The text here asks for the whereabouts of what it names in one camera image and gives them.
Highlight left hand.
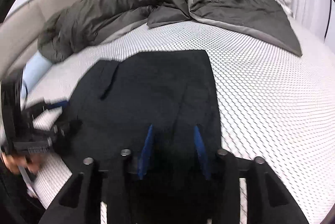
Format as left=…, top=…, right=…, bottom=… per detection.
left=1, top=153, right=44, bottom=174

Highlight beige headboard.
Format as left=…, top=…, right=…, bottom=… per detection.
left=0, top=0, right=78, bottom=77

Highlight white honeycomb mattress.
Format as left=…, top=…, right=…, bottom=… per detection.
left=31, top=21, right=334, bottom=223

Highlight grey duvet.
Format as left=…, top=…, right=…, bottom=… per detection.
left=37, top=0, right=302, bottom=63

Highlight black pants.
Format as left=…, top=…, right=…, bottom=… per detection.
left=55, top=50, right=221, bottom=170

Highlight light blue pillow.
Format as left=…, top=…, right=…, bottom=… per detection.
left=21, top=51, right=53, bottom=102

